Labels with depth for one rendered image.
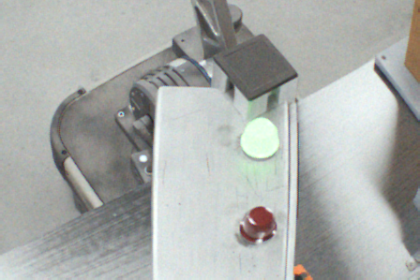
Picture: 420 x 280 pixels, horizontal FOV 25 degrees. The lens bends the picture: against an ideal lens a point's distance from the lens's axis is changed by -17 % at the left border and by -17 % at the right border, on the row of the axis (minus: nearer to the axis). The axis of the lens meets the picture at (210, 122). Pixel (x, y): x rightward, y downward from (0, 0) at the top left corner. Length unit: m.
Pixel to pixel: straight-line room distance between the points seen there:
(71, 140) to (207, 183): 1.53
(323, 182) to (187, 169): 0.78
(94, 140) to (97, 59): 0.48
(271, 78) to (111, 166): 1.47
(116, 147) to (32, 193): 0.34
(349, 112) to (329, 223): 0.20
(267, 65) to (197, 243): 0.14
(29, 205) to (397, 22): 1.22
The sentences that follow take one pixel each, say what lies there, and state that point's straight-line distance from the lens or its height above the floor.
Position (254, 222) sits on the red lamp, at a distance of 0.70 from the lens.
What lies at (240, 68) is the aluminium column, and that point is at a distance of 0.77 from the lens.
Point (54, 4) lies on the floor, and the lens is 2.86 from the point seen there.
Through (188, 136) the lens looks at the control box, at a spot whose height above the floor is 1.48.
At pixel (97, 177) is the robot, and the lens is 2.21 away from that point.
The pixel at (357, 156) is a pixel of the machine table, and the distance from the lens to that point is 1.55.
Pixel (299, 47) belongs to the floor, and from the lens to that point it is 2.74.
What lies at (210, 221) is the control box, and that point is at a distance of 0.72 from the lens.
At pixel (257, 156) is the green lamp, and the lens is 0.75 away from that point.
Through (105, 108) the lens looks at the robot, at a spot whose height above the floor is 0.24.
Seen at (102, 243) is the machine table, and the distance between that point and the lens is 1.45.
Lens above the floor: 2.10
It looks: 55 degrees down
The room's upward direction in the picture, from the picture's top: 4 degrees clockwise
